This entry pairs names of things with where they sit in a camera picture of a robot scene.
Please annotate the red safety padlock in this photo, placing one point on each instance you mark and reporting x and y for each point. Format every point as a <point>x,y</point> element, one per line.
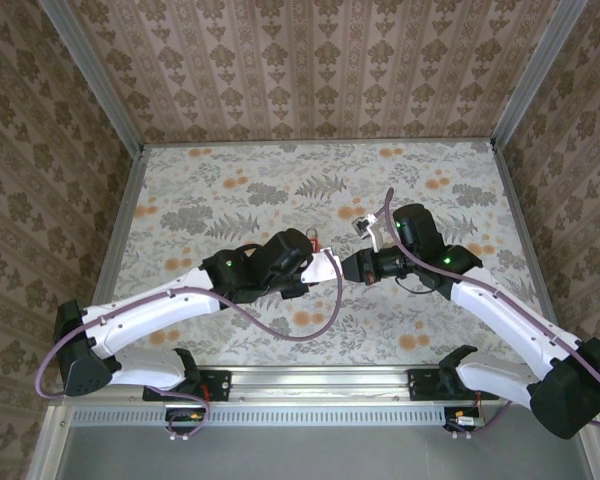
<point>317,245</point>

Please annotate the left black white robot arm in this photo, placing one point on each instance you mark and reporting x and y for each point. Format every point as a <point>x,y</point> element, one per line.
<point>145,315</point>

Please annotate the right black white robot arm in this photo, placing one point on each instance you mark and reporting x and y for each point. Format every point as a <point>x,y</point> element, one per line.
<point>510,320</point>

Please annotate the floral table cover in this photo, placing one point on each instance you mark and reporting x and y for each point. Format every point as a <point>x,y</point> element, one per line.
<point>330,175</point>

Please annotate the small electronics board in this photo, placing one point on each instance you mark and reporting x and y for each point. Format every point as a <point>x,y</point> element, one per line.
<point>185,416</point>
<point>462,421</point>

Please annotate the grey metal panel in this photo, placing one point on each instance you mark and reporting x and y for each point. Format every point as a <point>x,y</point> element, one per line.
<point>305,455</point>

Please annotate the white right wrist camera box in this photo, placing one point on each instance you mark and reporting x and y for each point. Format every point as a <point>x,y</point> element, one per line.
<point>375,235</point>

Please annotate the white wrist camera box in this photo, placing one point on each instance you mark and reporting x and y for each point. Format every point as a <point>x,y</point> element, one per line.
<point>375,235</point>
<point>320,267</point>

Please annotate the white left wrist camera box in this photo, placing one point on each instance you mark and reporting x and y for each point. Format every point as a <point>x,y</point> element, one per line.
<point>320,267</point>

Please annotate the aluminium table side rail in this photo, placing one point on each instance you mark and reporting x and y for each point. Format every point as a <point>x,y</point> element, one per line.
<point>516,210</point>
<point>125,210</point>

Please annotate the aluminium table edge rail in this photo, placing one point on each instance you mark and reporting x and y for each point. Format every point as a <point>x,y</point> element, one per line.
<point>330,382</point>

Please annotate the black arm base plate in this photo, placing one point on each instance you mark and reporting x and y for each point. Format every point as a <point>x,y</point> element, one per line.
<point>220,385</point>
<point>420,385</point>

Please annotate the thin aluminium table rail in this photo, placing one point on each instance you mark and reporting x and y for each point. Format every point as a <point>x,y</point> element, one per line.
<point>320,142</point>

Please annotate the aluminium frame post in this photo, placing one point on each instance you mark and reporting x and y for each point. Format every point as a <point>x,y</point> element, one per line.
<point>95,80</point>
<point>540,75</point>

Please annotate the aluminium lower frame beam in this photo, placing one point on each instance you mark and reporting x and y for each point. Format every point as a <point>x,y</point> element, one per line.
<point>50,440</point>
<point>596,460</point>

